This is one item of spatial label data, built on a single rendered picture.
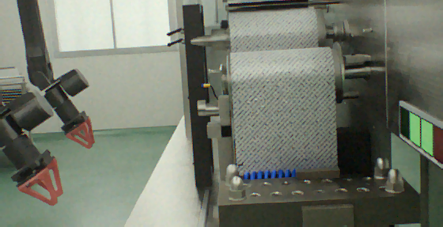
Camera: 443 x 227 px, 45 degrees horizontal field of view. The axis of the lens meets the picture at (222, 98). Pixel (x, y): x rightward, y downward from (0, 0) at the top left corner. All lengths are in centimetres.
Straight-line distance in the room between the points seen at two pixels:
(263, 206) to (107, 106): 606
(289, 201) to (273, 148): 21
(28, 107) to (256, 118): 50
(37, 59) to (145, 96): 536
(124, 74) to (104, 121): 66
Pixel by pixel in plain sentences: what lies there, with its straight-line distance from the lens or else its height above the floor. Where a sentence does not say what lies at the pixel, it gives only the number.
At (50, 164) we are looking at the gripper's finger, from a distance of 123.
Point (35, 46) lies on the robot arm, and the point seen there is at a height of 135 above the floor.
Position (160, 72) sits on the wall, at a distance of 690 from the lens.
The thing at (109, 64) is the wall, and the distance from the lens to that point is 701.
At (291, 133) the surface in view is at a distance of 126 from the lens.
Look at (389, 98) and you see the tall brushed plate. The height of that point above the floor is 121.
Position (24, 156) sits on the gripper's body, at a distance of 117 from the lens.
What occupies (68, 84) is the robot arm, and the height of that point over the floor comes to 123.
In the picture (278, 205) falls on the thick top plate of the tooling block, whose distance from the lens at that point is 110.
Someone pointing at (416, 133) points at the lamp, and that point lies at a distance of 99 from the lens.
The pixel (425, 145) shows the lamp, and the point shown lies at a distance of 95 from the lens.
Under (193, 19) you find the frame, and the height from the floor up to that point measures 140.
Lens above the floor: 140
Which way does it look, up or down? 9 degrees down
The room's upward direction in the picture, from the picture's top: 4 degrees counter-clockwise
